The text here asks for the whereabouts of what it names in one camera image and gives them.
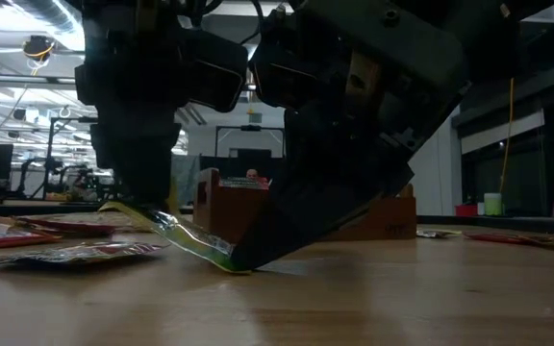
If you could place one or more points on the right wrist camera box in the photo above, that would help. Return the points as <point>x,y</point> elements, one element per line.
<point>291,81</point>

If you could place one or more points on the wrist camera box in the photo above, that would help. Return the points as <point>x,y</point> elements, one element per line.
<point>291,81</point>
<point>217,72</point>

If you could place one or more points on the white ceiling box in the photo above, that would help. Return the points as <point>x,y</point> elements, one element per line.
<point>541,14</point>

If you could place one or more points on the silver ventilation duct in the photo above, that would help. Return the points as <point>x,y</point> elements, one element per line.
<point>60,14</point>

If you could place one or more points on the green cup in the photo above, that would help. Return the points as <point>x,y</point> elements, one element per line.
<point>493,204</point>

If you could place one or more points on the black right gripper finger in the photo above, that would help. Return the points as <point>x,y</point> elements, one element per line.
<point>315,216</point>

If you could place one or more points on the red container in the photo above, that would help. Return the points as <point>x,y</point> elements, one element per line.
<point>466,210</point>

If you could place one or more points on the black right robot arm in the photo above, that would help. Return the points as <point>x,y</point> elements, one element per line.
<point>512,29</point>

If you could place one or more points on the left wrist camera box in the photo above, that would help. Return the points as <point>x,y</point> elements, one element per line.
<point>217,72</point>

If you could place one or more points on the grey cloth screen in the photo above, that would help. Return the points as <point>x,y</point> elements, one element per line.
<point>183,178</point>

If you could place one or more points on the person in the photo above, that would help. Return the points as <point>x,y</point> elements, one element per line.
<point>253,175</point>

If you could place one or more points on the dark orange tea packet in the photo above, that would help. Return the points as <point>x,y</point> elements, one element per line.
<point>80,252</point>

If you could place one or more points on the background workbench with robots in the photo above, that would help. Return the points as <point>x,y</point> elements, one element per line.
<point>70,185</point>

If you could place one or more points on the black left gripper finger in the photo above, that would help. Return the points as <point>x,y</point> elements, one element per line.
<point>142,163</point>

